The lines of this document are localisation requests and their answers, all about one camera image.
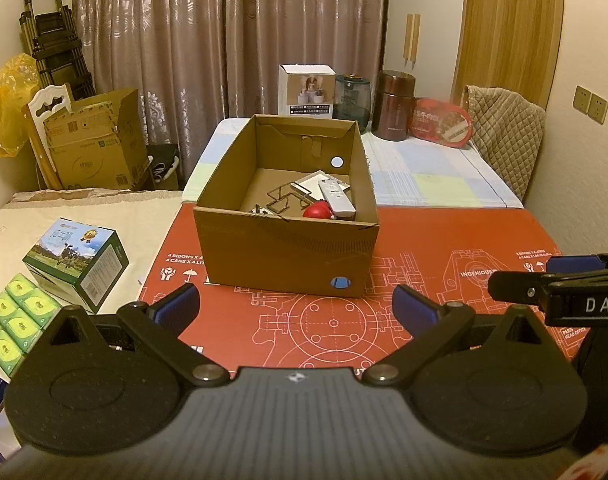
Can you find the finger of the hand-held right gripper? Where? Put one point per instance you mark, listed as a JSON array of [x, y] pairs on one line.
[[516, 286], [576, 263]]

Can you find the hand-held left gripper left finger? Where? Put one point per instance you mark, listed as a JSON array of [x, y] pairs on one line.
[[176, 307]]

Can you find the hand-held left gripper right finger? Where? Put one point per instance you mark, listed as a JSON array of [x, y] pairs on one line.
[[414, 309]]

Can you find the brown cardboard box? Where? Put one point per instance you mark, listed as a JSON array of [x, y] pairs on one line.
[[274, 250]]

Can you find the white round plug adapter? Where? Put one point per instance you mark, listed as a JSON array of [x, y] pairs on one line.
[[261, 209]]

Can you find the white remote control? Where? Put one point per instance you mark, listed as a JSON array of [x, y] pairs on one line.
[[334, 200]]

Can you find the red toy figurine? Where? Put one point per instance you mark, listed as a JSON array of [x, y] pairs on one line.
[[318, 211]]

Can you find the white square charger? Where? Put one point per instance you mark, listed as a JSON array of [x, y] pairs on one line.
[[311, 182]]

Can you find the red printed mat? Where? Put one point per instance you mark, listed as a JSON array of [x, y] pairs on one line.
[[434, 240]]

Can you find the green milk carton box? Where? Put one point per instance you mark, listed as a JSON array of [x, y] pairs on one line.
[[76, 260]]

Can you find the pale checked tablecloth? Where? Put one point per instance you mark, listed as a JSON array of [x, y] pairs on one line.
[[434, 175]]

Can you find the black shoes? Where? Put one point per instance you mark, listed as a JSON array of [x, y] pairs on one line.
[[163, 167]]

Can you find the beige quilted chair cover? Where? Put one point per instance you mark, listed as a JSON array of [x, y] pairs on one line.
[[509, 135]]

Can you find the cream bedsheet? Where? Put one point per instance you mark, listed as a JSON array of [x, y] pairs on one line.
[[59, 205]]

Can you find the pack of green tissue packets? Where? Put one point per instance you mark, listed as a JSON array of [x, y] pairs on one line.
[[19, 320]]

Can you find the red instant meal box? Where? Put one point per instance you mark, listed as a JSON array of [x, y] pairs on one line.
[[441, 122]]

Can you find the printed cardboard carton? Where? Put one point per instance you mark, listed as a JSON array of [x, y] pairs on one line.
[[96, 145]]

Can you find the brown thermos canister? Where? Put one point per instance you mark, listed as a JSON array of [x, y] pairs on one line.
[[393, 107]]

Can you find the green glass jar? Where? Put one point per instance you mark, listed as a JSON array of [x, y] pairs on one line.
[[353, 105]]

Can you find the white picture product box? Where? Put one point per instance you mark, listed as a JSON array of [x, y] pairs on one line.
[[306, 90]]

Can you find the white carved chair back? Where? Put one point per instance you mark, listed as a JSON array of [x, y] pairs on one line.
[[49, 97]]

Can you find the wooden door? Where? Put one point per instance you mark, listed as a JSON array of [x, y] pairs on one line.
[[509, 25]]

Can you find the yellow plastic bag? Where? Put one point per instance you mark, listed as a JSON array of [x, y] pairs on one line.
[[6, 105]]

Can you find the wooden hanging stick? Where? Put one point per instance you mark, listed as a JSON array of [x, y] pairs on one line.
[[409, 37], [416, 37]]

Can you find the brown patterned curtain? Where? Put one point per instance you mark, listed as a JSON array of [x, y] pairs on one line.
[[209, 35]]

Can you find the dark folding ladder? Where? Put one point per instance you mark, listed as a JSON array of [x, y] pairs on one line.
[[54, 50]]

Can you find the gold wall socket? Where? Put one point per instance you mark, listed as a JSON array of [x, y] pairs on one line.
[[598, 110], [582, 99]]

